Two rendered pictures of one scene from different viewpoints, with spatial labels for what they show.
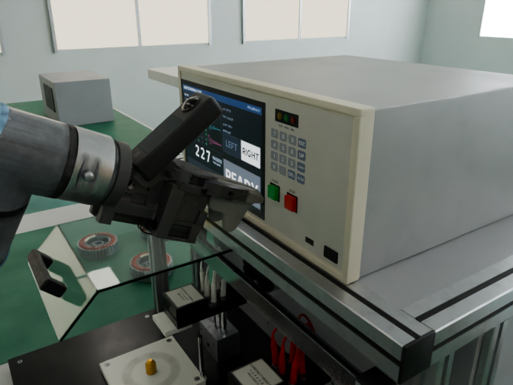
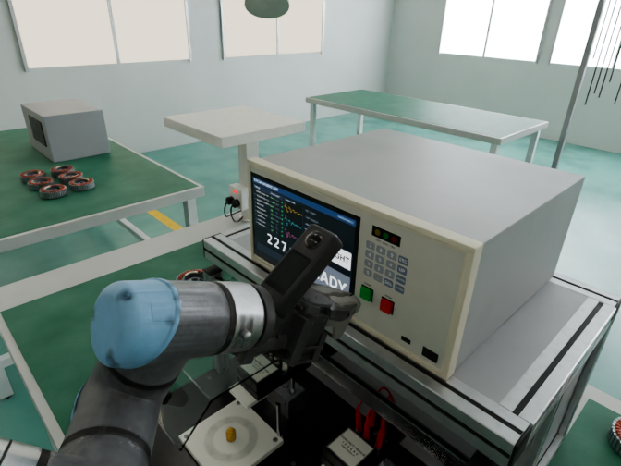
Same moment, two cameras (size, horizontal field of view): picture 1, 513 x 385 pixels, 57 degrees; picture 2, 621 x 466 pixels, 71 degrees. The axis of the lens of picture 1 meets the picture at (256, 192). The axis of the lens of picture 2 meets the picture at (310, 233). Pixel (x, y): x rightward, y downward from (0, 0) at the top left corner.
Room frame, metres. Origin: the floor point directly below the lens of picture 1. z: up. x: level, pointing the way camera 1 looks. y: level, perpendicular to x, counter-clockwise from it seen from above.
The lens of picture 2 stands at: (0.07, 0.16, 1.56)
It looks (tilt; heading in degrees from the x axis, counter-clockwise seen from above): 27 degrees down; 349
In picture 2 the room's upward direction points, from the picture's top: 2 degrees clockwise
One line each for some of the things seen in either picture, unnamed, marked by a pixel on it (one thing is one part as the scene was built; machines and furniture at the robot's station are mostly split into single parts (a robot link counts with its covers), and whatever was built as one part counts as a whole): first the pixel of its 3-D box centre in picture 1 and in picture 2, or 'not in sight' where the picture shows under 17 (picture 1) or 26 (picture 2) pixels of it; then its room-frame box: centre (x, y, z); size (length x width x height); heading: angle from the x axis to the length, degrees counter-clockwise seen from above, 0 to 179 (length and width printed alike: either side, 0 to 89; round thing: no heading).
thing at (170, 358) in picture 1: (151, 373); (231, 439); (0.69, 0.20, 0.78); 0.15 x 0.15 x 0.01; 33
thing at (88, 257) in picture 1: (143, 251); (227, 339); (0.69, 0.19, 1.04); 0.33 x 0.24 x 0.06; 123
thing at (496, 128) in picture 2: not in sight; (410, 146); (4.06, -1.60, 0.38); 2.10 x 0.90 x 0.75; 33
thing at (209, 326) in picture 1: (218, 336); (285, 394); (0.77, 0.08, 0.80); 0.07 x 0.05 x 0.06; 33
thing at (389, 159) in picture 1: (345, 134); (406, 220); (0.75, -0.15, 1.22); 0.44 x 0.39 x 0.20; 33
